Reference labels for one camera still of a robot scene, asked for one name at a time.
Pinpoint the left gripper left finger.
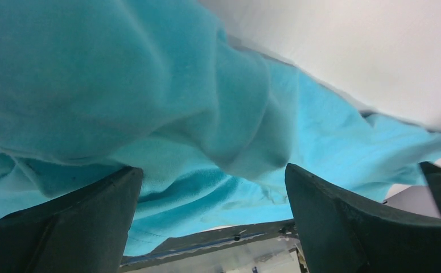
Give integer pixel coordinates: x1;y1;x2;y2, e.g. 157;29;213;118
0;167;143;272

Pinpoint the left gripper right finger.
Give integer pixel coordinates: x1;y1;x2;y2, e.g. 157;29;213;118
285;164;441;272

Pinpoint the turquoise t shirt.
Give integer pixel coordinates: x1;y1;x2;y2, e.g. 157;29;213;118
0;1;441;256

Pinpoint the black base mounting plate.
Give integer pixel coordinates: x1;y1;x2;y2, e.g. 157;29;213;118
119;220;299;272

